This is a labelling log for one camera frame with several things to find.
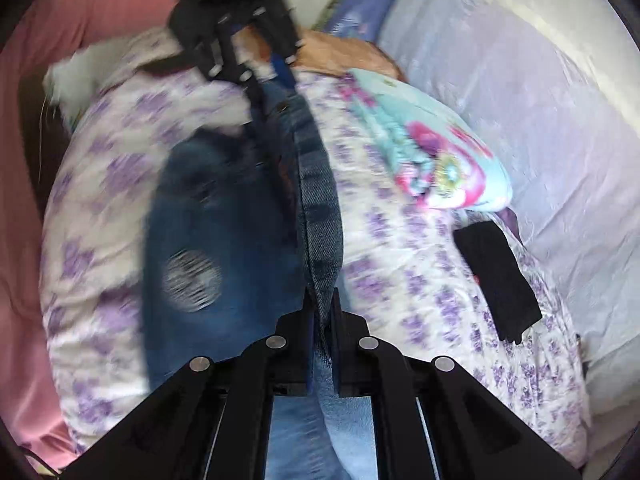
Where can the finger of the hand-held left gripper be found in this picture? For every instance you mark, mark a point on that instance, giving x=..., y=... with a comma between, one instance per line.
x=215, y=50
x=280, y=30

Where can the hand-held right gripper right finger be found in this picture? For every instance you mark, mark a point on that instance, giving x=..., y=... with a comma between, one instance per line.
x=350, y=355

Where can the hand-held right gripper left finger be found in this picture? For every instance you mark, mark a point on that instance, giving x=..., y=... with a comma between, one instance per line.
x=295, y=352

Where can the purple floral bedsheet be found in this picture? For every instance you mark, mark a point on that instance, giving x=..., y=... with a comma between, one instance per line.
x=400, y=285

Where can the blue blanket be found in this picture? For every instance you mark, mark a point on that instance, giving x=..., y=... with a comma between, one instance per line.
x=365, y=10

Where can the person's pink clothing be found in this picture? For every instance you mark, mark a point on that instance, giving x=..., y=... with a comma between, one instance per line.
x=20, y=260

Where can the white fluffy cloth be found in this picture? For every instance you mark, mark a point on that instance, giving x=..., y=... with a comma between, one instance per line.
x=80, y=77

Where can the orange cloth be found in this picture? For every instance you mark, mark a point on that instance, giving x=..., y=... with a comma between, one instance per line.
x=340, y=52

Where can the person's left forearm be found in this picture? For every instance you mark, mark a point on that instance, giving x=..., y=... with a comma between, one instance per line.
x=125, y=10

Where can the folded turquoise floral blanket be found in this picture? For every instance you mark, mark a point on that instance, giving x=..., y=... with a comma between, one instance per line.
x=440, y=160

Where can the folded black cloth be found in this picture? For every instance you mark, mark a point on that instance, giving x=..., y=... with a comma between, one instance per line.
x=495, y=280

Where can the small purple cloth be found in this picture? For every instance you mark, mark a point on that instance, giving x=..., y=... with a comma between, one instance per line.
x=510, y=222

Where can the blue denim pants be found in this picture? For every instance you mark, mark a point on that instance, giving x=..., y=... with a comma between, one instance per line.
x=225, y=210

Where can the white lace bedding cover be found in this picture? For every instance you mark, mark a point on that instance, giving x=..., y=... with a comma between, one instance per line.
x=525, y=85

